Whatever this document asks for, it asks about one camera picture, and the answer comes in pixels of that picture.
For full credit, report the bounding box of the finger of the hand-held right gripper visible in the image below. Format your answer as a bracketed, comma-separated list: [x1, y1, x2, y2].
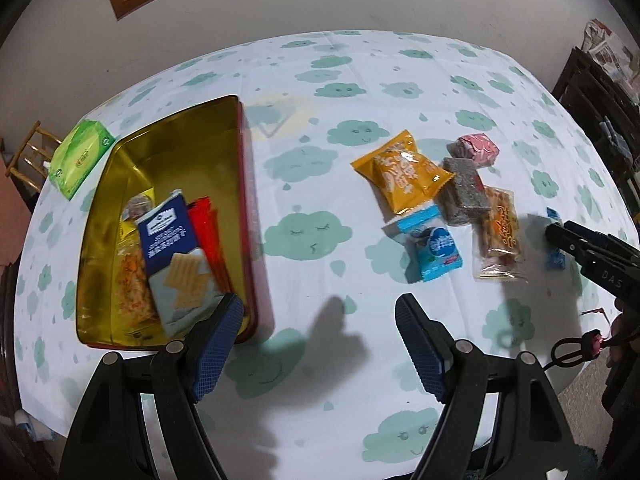
[607, 234, 640, 261]
[545, 221, 613, 263]

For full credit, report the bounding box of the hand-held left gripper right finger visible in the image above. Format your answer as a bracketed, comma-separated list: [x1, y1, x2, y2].
[395, 292, 576, 480]

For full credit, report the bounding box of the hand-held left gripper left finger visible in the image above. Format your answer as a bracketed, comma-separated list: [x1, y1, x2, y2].
[60, 292, 246, 480]

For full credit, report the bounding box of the small blue candy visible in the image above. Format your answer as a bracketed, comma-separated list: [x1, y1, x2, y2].
[545, 206, 568, 271]

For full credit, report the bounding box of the clear packet with orange label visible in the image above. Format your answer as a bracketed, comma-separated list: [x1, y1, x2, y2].
[472, 186, 529, 283]

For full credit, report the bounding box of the blue snack packet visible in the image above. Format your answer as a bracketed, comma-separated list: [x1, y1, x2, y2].
[407, 225, 463, 283]

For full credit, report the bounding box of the blue cracker packet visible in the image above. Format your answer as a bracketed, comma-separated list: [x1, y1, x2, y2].
[135, 190, 228, 338]

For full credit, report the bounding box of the clear bag of fried twists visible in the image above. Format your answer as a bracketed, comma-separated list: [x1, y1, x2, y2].
[117, 245, 161, 333]

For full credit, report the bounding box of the red snack packet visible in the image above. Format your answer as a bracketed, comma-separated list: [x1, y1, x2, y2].
[187, 197, 236, 296]

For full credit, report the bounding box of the grey speckled snack block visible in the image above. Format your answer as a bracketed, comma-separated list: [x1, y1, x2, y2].
[439, 156, 493, 226]

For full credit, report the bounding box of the pink snack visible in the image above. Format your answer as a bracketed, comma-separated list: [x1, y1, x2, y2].
[447, 131, 501, 168]

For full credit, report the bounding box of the yellow candy packet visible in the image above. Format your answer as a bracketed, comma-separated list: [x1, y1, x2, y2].
[119, 190, 156, 241]

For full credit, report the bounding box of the small clear candy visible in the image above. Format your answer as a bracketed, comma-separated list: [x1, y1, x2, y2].
[125, 195, 153, 221]

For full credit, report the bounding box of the orange snack packet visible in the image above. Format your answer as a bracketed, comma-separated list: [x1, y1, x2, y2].
[350, 130, 456, 223]

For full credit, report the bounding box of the red tin box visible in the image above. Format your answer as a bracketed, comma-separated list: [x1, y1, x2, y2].
[75, 94, 273, 350]

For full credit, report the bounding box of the dark wooden shelf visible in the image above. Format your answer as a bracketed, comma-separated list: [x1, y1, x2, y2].
[552, 47, 640, 201]

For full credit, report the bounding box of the pile of newspapers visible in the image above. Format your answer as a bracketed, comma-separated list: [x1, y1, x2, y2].
[582, 20, 640, 86]

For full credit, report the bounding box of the green tissue pack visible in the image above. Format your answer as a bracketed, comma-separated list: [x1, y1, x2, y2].
[48, 119, 117, 201]

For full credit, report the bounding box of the wooden chair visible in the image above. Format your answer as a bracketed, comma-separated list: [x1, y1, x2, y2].
[5, 120, 66, 191]

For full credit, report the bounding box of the black and pink lanyard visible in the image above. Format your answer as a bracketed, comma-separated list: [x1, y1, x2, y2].
[542, 307, 623, 371]

